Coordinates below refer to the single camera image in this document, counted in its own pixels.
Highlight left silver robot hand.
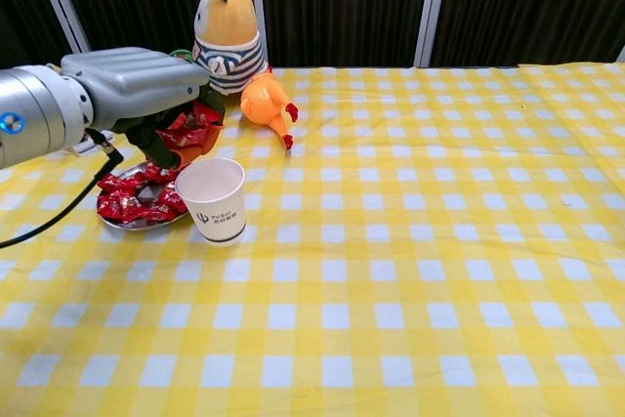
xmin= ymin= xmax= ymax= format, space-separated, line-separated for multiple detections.
xmin=61 ymin=47 xmax=227 ymax=172

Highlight red candy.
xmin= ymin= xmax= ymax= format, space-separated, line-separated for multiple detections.
xmin=155 ymin=187 xmax=189 ymax=216
xmin=163 ymin=128 xmax=219 ymax=150
xmin=99 ymin=173 xmax=143 ymax=193
xmin=125 ymin=206 xmax=172 ymax=227
xmin=96 ymin=194 xmax=134 ymax=221
xmin=168 ymin=112 xmax=201 ymax=134
xmin=141 ymin=165 xmax=180 ymax=184
xmin=192 ymin=103 xmax=224 ymax=124

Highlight white paper cup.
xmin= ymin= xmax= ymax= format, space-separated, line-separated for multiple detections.
xmin=174 ymin=157 xmax=247 ymax=247

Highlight round silver metal plate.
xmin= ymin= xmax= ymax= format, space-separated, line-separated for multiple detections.
xmin=96 ymin=160 xmax=191 ymax=232

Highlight plush toy with striped shirt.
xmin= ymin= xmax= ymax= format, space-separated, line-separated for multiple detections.
xmin=191 ymin=0 xmax=269 ymax=96

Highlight orange rubber chicken toy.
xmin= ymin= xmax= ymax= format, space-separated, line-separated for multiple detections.
xmin=238 ymin=64 xmax=300 ymax=150

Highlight yellow checkered tablecloth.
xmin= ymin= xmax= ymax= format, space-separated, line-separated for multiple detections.
xmin=0 ymin=61 xmax=625 ymax=417

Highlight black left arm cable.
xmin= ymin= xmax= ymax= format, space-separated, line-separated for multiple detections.
xmin=0 ymin=127 xmax=126 ymax=248

